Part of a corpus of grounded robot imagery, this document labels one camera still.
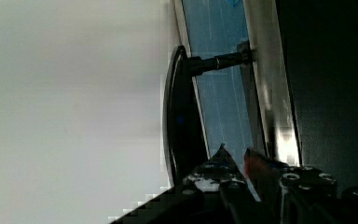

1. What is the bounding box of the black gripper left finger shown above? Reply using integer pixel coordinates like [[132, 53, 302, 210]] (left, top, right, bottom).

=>
[[183, 144, 246, 192]]

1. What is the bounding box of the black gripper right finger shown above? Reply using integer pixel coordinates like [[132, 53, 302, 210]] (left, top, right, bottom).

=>
[[243, 148, 288, 203]]

